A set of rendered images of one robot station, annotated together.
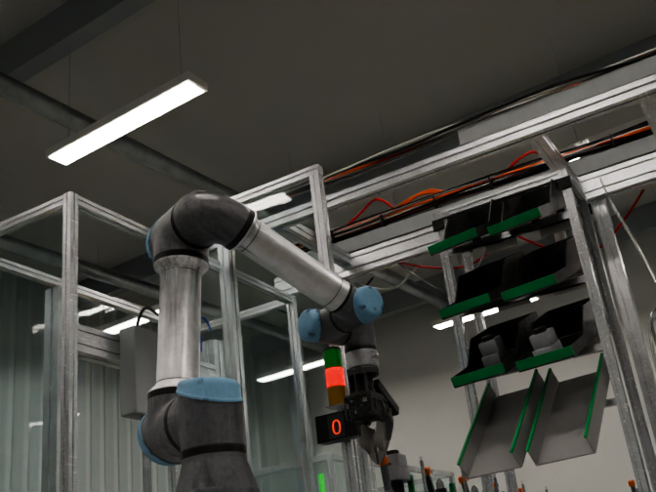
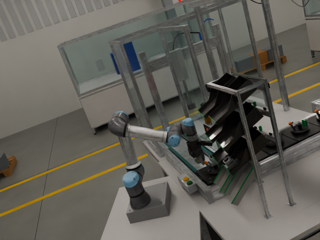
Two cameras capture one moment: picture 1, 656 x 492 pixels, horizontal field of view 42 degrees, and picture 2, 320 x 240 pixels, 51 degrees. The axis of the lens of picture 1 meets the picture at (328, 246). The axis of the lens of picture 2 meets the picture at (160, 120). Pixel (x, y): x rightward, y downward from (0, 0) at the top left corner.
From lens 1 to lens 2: 2.18 m
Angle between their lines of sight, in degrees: 65
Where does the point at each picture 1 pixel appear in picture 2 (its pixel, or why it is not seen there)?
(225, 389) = (129, 184)
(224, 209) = (115, 132)
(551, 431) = (238, 182)
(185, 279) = (122, 139)
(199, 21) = not seen: outside the picture
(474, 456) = (222, 176)
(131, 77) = not seen: outside the picture
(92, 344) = (157, 65)
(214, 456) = (132, 198)
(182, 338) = (126, 155)
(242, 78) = not seen: outside the picture
